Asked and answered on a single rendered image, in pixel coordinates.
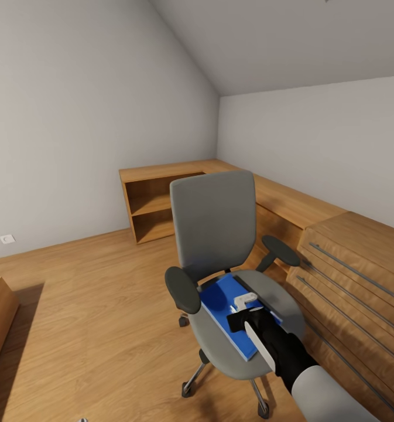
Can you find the folder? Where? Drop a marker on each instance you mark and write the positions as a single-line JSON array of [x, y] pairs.
[[218, 301]]

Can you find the cabinet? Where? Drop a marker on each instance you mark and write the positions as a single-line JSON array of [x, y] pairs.
[[344, 287]]

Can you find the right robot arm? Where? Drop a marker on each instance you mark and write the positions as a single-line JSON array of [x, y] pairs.
[[319, 397]]

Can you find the swivel chair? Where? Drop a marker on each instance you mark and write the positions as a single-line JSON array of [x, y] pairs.
[[215, 227]]

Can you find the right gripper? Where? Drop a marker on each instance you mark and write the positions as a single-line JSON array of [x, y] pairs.
[[235, 321]]

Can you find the bookcase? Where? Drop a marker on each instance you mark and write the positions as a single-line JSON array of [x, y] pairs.
[[147, 196], [284, 213], [212, 166]]

